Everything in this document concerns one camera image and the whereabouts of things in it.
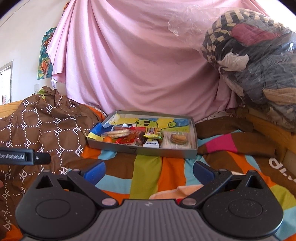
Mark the brown PF patterned cloth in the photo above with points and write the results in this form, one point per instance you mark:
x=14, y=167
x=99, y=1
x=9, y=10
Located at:
x=47, y=123

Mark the green label biscuit packet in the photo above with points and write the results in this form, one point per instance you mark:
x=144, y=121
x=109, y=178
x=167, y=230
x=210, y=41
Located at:
x=178, y=139

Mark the pink hanging sheet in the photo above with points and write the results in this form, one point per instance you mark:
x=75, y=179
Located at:
x=120, y=55

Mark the small orange mandarin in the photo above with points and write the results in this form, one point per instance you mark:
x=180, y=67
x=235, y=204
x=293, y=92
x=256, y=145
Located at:
x=107, y=139

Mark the navy milk powder stick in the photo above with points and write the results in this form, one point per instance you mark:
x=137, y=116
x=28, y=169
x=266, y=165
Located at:
x=151, y=143

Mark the grey cardboard tray box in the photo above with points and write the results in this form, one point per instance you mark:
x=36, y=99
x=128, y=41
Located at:
x=119, y=120

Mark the yellow purple snack bar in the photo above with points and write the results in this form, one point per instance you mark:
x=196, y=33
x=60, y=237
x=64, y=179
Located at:
x=154, y=133

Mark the rice cracker packet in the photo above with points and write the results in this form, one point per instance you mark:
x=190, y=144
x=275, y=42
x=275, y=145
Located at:
x=118, y=133

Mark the plastic bag of clothes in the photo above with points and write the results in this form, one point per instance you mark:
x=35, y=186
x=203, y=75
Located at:
x=256, y=57

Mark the cartoon wall poster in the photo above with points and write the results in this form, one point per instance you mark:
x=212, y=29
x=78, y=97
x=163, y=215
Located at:
x=45, y=66

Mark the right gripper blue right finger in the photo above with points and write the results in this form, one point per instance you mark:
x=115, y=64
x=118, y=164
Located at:
x=204, y=173

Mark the white pink snack packet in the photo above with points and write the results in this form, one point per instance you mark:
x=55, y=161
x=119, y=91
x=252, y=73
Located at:
x=167, y=144

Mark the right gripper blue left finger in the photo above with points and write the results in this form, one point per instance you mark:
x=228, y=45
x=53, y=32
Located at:
x=94, y=173

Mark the red dried tofu packet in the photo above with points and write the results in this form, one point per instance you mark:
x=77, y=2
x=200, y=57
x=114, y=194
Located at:
x=137, y=138

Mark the window frame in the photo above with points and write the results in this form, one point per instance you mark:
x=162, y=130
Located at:
x=5, y=80

